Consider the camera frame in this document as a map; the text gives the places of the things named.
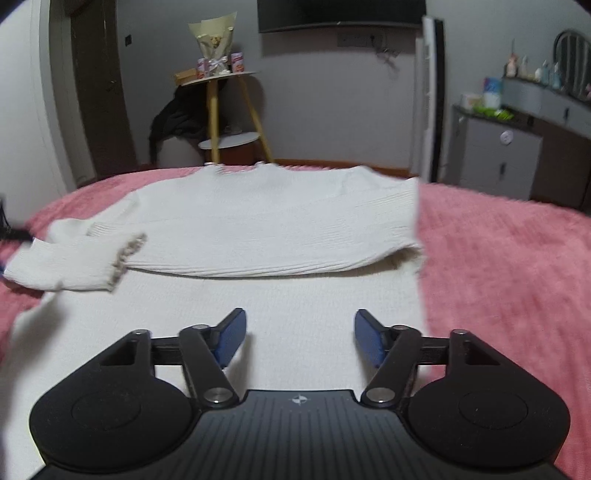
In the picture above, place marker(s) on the white round bin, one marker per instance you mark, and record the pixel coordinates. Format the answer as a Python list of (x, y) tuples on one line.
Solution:
[(180, 152)]

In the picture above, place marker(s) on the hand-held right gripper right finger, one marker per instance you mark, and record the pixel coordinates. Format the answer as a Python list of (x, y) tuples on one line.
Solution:
[(369, 337)]

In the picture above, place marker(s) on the arched black-framed mirror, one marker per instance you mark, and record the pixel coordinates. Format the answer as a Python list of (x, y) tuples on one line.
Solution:
[(572, 60)]

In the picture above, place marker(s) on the dark brown door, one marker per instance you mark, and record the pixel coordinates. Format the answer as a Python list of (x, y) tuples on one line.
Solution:
[(99, 92)]

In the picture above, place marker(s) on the brown cardboard box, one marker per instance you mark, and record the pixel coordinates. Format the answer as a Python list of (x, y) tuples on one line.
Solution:
[(184, 77)]

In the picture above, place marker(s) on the black wall television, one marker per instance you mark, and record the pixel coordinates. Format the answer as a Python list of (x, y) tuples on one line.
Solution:
[(341, 14)]

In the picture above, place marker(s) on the pink ribbed blanket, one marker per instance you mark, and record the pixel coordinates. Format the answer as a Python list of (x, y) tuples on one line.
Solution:
[(498, 258)]

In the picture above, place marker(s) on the black light switch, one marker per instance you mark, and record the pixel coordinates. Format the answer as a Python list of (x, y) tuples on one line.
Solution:
[(129, 40)]

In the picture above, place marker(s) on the pink can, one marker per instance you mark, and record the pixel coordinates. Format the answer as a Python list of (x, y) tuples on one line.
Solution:
[(202, 68), (238, 62)]

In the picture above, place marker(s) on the dark clothes heap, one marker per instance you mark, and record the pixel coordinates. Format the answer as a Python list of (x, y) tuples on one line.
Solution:
[(178, 115)]

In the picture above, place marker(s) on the grey dressing table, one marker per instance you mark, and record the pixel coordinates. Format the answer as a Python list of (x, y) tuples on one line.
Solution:
[(554, 124)]

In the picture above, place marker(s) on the green packets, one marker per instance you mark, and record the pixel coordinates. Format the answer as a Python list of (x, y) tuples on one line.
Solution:
[(496, 113)]

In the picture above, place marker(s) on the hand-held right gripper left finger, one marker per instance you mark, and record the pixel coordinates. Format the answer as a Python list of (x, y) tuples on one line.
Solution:
[(233, 334)]

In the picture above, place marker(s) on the small figurine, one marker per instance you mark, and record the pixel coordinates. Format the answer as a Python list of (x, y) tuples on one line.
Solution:
[(511, 62)]

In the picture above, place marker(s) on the cream paper flower bouquet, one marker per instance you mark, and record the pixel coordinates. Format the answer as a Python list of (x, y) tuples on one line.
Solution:
[(213, 37)]

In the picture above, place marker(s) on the white tower fan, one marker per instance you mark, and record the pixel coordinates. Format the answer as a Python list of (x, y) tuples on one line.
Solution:
[(429, 101)]

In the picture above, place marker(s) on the blue tissue pack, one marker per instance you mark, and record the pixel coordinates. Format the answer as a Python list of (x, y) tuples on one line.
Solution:
[(492, 92)]

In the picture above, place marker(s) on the grey drawer cabinet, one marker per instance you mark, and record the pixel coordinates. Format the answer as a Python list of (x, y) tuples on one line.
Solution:
[(494, 161)]

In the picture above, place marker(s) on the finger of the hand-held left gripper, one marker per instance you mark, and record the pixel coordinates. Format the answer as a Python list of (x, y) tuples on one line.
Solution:
[(16, 233)]

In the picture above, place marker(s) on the white knit sweater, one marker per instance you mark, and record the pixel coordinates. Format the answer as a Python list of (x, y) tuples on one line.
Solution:
[(258, 221)]

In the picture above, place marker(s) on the round wooden-legged side table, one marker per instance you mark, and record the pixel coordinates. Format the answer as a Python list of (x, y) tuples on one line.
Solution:
[(213, 106)]

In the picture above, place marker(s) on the white cup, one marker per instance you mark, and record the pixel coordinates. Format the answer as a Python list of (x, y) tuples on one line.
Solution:
[(471, 101)]

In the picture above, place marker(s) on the round white cabinet sticker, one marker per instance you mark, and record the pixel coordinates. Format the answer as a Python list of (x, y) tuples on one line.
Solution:
[(506, 137)]

